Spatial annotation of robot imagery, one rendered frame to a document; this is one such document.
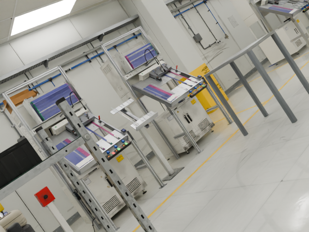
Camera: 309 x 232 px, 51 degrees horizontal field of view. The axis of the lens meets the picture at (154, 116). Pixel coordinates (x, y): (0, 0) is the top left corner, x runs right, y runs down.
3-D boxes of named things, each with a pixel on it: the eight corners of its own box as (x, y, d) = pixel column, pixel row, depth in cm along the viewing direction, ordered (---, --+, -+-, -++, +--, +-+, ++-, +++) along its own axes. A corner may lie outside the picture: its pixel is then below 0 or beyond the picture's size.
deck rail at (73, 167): (81, 174, 333) (79, 170, 329) (79, 175, 332) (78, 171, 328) (43, 145, 373) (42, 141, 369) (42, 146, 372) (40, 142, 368)
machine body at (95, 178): (150, 189, 397) (122, 147, 393) (107, 228, 358) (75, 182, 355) (128, 193, 451) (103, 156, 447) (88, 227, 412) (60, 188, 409)
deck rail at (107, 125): (128, 139, 370) (128, 135, 366) (127, 140, 369) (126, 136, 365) (89, 115, 411) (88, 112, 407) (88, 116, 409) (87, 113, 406)
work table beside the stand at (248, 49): (295, 122, 294) (247, 48, 290) (243, 136, 355) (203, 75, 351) (318, 98, 316) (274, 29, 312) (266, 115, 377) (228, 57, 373)
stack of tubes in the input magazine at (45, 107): (79, 100, 399) (67, 82, 398) (44, 120, 371) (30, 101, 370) (77, 103, 409) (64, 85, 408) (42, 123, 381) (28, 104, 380)
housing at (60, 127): (90, 118, 408) (88, 109, 399) (58, 139, 381) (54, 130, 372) (86, 116, 412) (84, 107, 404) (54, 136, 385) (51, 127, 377)
